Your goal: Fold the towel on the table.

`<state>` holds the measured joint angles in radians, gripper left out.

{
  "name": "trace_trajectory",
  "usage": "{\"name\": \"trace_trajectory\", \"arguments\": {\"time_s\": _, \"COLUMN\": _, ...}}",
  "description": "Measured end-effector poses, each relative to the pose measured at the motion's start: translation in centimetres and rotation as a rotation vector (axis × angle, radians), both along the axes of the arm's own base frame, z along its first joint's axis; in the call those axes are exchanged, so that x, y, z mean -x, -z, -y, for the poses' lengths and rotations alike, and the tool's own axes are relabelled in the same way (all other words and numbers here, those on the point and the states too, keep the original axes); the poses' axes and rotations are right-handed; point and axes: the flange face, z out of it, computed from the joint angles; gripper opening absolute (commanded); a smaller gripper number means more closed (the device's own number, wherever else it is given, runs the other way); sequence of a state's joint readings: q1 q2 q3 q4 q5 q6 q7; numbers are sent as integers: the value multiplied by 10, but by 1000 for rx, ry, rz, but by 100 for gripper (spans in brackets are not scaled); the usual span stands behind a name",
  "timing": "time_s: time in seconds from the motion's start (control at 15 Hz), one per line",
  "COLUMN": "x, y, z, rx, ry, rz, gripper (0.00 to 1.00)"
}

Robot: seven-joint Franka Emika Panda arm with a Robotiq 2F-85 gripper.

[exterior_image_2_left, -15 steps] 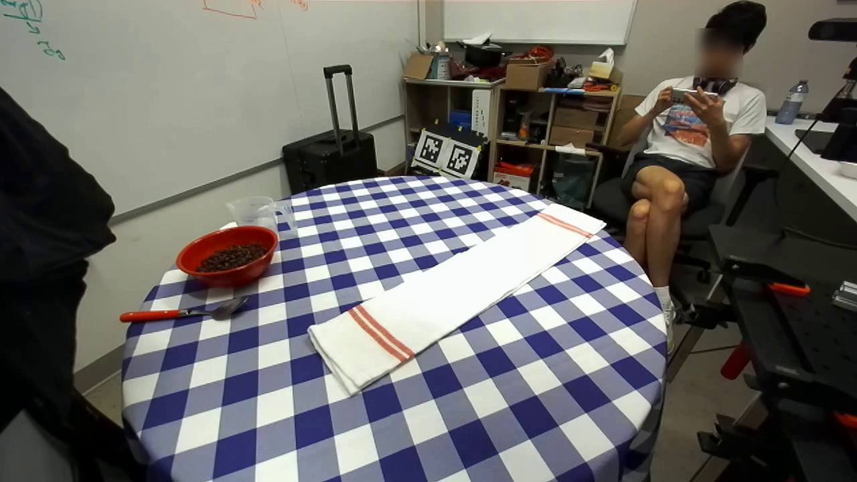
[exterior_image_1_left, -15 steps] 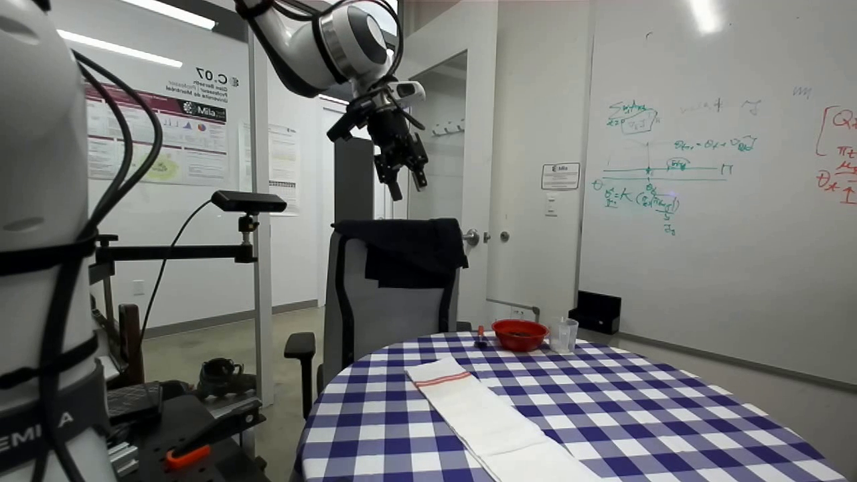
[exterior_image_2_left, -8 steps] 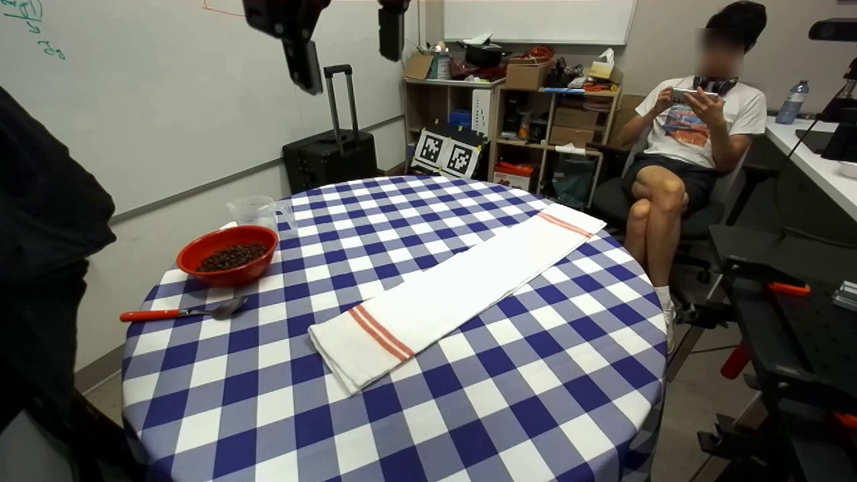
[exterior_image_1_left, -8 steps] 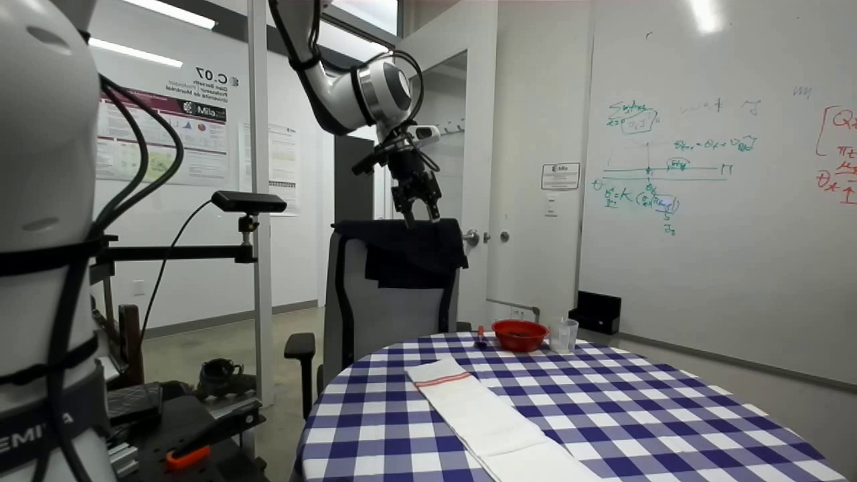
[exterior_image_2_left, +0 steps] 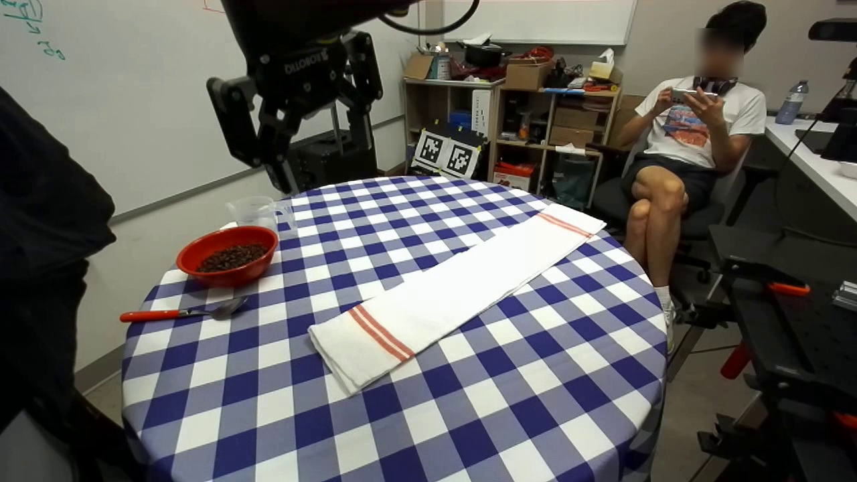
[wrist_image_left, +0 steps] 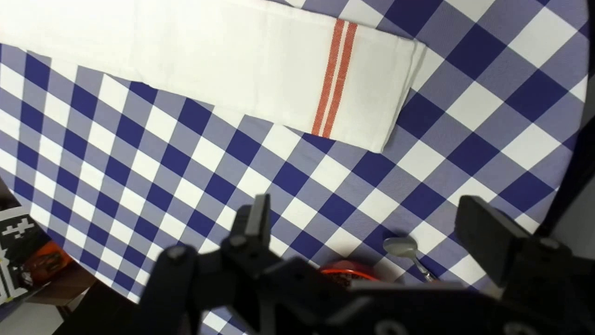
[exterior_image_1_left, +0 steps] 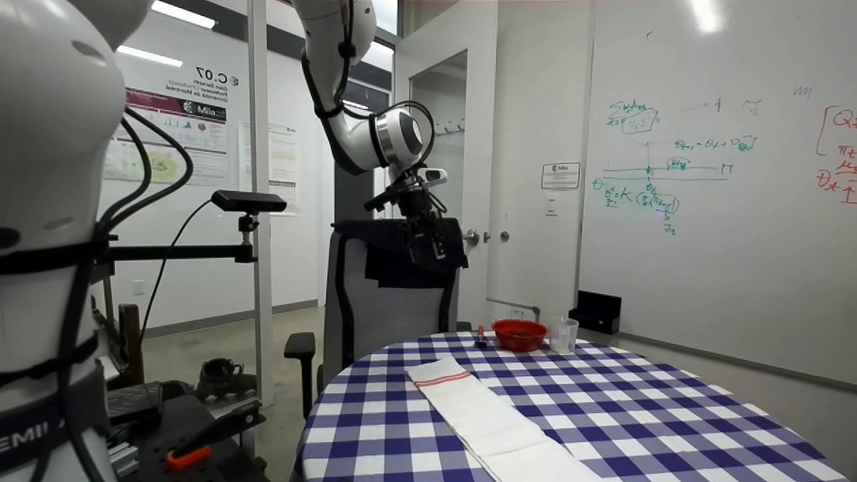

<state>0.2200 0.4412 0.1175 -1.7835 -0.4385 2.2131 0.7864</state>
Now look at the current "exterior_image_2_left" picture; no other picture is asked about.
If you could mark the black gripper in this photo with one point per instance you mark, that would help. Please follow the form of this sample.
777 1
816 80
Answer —
322 72

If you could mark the white towel with red stripes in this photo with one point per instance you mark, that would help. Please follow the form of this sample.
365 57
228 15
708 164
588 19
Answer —
445 297

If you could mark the dark beans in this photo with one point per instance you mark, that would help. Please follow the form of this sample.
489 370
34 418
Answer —
231 258

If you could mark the red bowl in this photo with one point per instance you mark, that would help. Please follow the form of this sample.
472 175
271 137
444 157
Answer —
192 262

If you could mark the black white fiducial marker board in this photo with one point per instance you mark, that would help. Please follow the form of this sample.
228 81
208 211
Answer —
445 155

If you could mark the cardboard box on shelf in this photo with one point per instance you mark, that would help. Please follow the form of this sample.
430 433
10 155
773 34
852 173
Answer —
528 73

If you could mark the wooden shelf unit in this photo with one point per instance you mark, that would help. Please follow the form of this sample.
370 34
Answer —
548 136

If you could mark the standing person in dark shirt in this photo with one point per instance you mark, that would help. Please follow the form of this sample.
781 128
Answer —
43 270

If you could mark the tissue box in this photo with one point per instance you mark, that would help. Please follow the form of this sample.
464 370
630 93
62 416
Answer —
602 72

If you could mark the blue white checkered tablecloth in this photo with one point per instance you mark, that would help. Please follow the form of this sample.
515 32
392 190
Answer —
536 384

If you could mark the seated person in white shirt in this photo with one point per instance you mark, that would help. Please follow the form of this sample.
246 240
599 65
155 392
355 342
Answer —
686 136

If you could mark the grey office chair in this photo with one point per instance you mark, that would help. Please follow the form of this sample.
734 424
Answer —
728 191

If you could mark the clear water bottle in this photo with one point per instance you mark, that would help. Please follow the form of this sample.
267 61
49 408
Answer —
791 107

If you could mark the white desk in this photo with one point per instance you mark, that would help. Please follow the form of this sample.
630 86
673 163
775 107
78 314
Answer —
813 164

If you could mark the black laptop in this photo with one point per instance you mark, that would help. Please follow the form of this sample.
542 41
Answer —
844 137

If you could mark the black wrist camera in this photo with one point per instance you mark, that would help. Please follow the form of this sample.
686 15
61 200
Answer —
234 121

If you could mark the wall whiteboard with writing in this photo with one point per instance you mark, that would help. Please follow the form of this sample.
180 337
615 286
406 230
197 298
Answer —
135 108

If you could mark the white wall board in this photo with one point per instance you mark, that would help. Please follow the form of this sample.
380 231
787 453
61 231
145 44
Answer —
552 22

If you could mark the black stereo camera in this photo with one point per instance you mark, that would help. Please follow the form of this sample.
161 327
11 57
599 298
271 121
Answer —
834 32

